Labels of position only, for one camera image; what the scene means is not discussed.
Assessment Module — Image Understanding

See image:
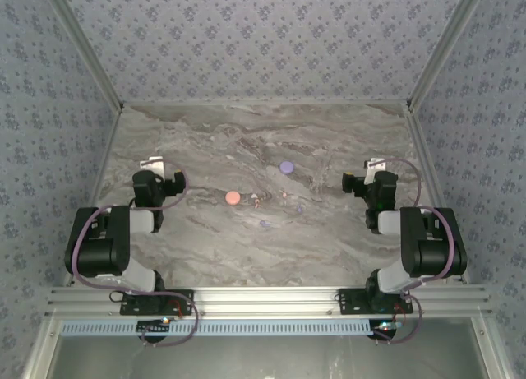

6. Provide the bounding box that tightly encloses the small controller board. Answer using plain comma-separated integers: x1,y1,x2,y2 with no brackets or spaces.
136,317,172,338
371,319,403,342

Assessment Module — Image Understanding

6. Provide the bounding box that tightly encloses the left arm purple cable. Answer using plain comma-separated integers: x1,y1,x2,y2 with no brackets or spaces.
70,158,201,349

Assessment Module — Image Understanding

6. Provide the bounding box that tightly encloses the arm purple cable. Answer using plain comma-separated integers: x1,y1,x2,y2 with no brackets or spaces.
70,158,201,349
367,156,458,346

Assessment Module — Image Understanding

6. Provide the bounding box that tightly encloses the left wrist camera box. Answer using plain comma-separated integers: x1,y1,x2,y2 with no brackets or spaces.
139,156,166,173

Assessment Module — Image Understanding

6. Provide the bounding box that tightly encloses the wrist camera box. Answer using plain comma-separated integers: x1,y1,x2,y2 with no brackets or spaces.
363,157,388,185
139,156,166,173

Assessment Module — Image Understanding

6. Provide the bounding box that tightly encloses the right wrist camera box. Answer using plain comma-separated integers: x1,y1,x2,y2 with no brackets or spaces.
363,157,388,185

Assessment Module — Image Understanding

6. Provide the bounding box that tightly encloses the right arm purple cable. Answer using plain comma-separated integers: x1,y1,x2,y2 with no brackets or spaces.
367,156,458,346

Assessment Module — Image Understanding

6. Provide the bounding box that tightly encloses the aluminium side rail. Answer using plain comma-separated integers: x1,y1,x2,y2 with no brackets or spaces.
404,103,470,285
61,103,127,289

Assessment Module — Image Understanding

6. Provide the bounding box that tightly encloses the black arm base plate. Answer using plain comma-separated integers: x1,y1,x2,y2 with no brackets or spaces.
338,288,414,317
119,289,196,317

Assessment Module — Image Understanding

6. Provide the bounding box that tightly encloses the aluminium mounting rail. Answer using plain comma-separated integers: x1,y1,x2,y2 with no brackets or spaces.
44,286,492,317

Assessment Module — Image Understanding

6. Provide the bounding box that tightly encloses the aluminium corner post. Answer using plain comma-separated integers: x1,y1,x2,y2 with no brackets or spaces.
39,0,125,109
405,0,493,109

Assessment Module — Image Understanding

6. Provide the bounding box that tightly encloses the light blue slotted cable duct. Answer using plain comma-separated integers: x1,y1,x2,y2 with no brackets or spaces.
60,317,377,338

